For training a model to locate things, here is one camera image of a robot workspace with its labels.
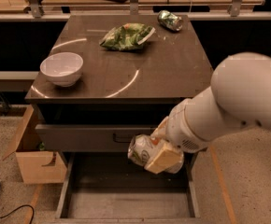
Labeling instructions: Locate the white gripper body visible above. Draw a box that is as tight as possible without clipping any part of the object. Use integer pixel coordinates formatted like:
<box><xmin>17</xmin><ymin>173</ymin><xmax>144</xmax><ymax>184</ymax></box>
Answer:
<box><xmin>165</xmin><ymin>99</ymin><xmax>209</xmax><ymax>153</ymax></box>

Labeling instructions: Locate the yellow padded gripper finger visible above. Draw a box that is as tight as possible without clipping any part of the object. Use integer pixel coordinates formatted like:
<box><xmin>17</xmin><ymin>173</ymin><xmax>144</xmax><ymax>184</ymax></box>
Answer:
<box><xmin>150</xmin><ymin>117</ymin><xmax>168</xmax><ymax>140</ymax></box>
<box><xmin>144</xmin><ymin>139</ymin><xmax>184</xmax><ymax>174</ymax></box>

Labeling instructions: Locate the crushed 7up can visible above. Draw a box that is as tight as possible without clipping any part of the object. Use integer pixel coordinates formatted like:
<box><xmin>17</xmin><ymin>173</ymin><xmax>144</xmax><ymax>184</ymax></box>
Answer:
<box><xmin>127</xmin><ymin>134</ymin><xmax>162</xmax><ymax>171</ymax></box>

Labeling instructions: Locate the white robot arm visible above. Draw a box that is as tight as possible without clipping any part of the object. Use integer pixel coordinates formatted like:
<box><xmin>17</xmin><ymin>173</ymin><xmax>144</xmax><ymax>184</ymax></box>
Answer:
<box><xmin>145</xmin><ymin>52</ymin><xmax>271</xmax><ymax>174</ymax></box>

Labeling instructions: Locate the open lower drawer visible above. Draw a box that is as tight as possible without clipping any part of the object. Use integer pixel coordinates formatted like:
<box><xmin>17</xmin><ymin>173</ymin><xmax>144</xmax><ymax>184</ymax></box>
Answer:
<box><xmin>55</xmin><ymin>153</ymin><xmax>212</xmax><ymax>224</ymax></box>

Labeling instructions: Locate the grey drawer cabinet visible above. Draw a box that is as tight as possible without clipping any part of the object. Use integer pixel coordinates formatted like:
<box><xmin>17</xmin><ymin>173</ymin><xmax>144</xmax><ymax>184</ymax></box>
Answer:
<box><xmin>24</xmin><ymin>14</ymin><xmax>214</xmax><ymax>161</ymax></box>

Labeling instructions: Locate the closed upper drawer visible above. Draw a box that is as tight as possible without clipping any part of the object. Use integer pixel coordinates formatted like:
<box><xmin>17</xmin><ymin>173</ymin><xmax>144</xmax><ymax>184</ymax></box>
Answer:
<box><xmin>36</xmin><ymin>124</ymin><xmax>155</xmax><ymax>152</ymax></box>

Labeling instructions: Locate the green soda can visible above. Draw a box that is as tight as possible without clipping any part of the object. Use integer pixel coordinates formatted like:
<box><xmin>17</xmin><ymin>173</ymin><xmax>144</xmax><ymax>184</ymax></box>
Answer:
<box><xmin>157</xmin><ymin>10</ymin><xmax>183</xmax><ymax>32</ymax></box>

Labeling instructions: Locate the green chip bag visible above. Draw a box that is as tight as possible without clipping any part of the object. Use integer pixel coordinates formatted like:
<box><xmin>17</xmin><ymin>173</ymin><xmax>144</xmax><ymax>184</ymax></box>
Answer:
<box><xmin>99</xmin><ymin>23</ymin><xmax>155</xmax><ymax>51</ymax></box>

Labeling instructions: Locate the white bowl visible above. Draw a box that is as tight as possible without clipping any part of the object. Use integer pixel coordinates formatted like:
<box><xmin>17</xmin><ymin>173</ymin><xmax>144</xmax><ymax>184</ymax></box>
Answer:
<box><xmin>40</xmin><ymin>52</ymin><xmax>83</xmax><ymax>87</ymax></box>

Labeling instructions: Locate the cardboard box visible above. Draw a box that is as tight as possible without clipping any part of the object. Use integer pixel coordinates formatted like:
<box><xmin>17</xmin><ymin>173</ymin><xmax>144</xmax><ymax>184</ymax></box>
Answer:
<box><xmin>3</xmin><ymin>105</ymin><xmax>67</xmax><ymax>184</ymax></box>

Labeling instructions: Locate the black drawer handle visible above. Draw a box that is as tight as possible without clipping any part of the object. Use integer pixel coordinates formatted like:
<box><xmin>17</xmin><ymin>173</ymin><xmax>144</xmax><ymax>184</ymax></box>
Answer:
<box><xmin>112</xmin><ymin>133</ymin><xmax>134</xmax><ymax>144</ymax></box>

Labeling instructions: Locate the black cable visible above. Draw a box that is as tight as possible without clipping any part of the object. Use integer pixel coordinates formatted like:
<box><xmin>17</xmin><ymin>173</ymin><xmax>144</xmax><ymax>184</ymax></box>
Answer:
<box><xmin>0</xmin><ymin>203</ymin><xmax>36</xmax><ymax>224</ymax></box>

